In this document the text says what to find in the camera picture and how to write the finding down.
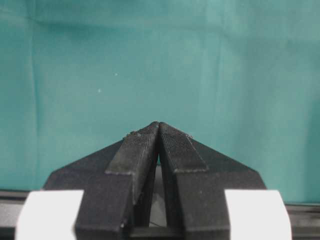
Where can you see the green table cloth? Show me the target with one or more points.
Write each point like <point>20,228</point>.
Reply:
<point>240,76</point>

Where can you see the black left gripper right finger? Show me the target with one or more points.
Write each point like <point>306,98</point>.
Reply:
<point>195,178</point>

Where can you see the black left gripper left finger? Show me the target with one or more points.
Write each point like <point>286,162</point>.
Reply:
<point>117,181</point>

